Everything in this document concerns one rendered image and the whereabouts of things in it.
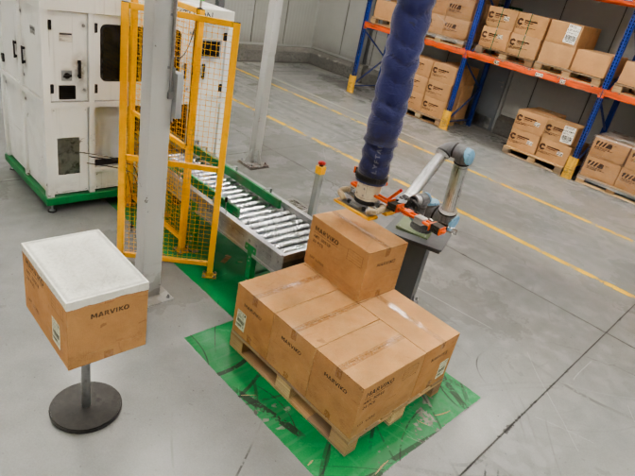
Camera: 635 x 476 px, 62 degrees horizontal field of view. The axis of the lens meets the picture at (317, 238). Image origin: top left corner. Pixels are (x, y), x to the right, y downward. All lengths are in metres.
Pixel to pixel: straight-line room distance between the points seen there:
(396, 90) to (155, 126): 1.60
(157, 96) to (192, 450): 2.20
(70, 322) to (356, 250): 1.86
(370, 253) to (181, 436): 1.62
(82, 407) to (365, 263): 1.94
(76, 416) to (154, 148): 1.75
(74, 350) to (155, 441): 0.84
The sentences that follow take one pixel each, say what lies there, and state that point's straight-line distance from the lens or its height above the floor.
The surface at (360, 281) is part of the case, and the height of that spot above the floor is 0.71.
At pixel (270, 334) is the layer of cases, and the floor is 0.36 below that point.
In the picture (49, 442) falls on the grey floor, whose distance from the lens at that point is 3.45.
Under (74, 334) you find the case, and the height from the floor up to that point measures 0.83.
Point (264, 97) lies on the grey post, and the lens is 7.06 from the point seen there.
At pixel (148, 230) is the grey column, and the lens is 4.09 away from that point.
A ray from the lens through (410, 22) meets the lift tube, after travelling 3.40.
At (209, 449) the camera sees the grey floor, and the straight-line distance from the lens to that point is 3.36.
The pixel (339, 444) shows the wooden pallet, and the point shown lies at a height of 0.06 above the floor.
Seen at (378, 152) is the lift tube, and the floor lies 1.55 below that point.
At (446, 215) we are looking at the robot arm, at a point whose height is 1.01.
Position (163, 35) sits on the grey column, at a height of 1.99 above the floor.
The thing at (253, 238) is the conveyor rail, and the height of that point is 0.57.
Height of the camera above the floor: 2.57
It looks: 27 degrees down
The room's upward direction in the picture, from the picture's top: 12 degrees clockwise
